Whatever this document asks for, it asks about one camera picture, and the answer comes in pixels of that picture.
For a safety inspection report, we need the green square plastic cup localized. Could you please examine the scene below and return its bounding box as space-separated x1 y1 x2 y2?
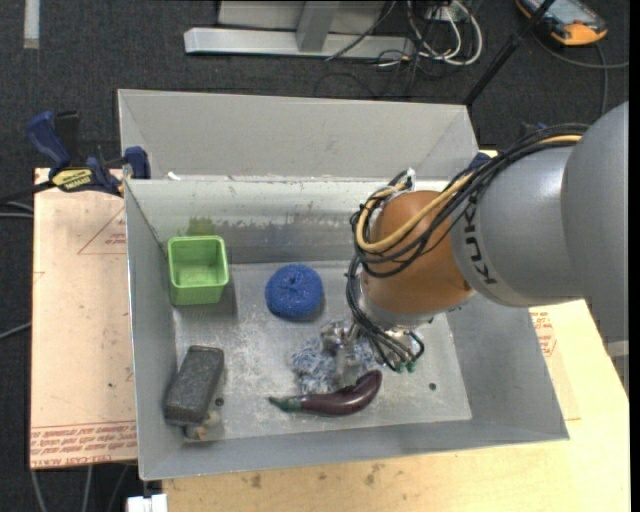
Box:
166 235 231 307

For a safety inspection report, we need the grey metal bin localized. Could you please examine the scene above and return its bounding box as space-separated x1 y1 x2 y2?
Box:
117 88 570 482

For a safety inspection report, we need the blue and white cloth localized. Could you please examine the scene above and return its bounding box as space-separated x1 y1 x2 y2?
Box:
290 335 377 397

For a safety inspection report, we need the brown cardboard board, red print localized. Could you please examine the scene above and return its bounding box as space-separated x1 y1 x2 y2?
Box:
29 167 584 471

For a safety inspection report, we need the blue round scrubber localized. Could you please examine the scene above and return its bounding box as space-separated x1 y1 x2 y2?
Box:
264 263 325 323

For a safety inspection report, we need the dark green flat block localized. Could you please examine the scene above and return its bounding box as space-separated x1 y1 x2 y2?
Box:
162 344 226 428

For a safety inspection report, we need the purple toy eggplant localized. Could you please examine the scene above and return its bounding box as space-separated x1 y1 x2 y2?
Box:
268 368 384 419

